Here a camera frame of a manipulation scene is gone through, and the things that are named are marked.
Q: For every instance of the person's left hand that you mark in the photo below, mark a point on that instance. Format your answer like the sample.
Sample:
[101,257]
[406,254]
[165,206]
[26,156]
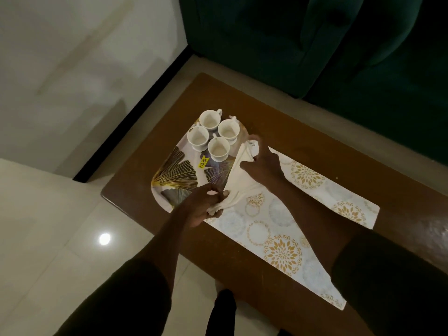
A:
[197,204]

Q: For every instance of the person's left forearm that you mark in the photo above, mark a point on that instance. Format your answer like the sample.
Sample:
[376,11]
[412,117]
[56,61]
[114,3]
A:
[164,241]

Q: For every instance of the person's right forearm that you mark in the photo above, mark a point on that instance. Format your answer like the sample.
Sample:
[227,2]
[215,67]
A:
[311,220]

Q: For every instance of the white tray with gold leaves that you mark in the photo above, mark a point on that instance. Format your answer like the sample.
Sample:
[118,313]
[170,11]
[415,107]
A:
[175,174]

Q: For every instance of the yellow sticker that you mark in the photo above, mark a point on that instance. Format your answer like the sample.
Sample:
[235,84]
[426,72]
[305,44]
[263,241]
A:
[203,162]

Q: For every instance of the person's black trouser leg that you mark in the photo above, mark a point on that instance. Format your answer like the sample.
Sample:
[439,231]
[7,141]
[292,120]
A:
[221,314]

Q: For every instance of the white ceramic cup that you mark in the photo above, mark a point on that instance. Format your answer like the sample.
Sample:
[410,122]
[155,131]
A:
[209,119]
[197,138]
[218,148]
[228,129]

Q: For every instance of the person's black left sleeve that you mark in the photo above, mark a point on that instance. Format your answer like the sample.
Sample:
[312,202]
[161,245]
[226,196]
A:
[122,300]

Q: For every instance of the person's black right sleeve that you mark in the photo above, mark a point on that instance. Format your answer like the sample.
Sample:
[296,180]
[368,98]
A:
[392,286]

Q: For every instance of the person's black sleeve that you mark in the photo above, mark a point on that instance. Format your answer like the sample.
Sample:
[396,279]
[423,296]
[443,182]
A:
[392,286]
[122,300]

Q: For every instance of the person's right fingers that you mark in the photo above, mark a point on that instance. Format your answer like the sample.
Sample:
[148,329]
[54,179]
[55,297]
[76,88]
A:
[249,164]

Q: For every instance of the person's right hand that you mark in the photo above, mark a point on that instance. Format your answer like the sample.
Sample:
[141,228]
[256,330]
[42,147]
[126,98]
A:
[267,166]

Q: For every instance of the white cloth napkin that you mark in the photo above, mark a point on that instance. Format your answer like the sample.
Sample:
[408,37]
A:
[241,185]

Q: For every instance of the person's left fingers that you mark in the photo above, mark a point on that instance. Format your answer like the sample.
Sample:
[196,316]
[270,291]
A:
[216,195]

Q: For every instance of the dark green sofa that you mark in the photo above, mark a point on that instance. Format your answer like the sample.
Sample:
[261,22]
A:
[315,41]

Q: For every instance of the white gold floral table mat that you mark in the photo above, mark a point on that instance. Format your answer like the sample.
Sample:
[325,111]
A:
[276,237]

